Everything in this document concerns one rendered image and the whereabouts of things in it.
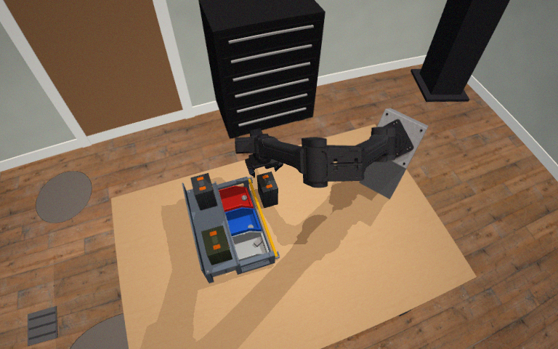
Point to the olive green case with orange latches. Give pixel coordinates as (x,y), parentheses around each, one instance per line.
(217,247)

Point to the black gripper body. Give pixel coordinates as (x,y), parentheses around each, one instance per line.
(251,163)

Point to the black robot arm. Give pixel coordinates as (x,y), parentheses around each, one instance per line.
(315,159)

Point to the grey metal bin rack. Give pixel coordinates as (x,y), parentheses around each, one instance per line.
(201,220)

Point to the blue open bin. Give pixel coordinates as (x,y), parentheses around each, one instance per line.
(239,219)

